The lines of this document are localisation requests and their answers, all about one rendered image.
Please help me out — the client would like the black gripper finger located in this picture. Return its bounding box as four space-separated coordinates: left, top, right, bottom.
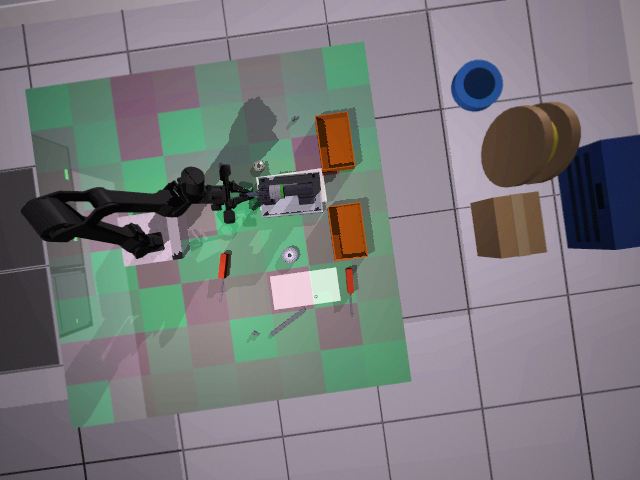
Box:
231 180 252 193
232 197 254 209

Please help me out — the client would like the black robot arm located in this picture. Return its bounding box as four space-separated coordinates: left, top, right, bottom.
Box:
21 167 205 259

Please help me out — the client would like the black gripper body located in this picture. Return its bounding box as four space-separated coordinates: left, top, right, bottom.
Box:
204 164 235 224

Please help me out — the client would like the orange open-top tray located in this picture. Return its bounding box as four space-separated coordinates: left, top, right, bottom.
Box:
315 111 355 173
327 202 368 261

